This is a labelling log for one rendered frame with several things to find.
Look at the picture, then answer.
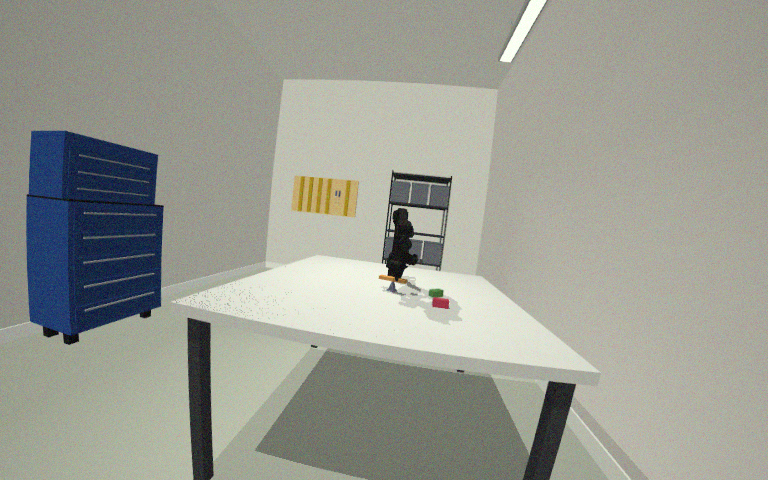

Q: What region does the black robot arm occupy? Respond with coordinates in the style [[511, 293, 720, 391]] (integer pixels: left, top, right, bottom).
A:
[[386, 208, 418, 277]]

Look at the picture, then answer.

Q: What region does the red block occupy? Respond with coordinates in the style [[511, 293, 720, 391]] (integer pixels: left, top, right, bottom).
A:
[[432, 297, 449, 309]]

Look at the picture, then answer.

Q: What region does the orange bar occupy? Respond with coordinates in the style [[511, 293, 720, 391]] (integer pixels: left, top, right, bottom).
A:
[[379, 275, 408, 284]]

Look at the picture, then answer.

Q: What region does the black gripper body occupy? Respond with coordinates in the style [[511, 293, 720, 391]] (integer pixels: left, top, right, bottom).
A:
[[387, 248, 411, 269]]

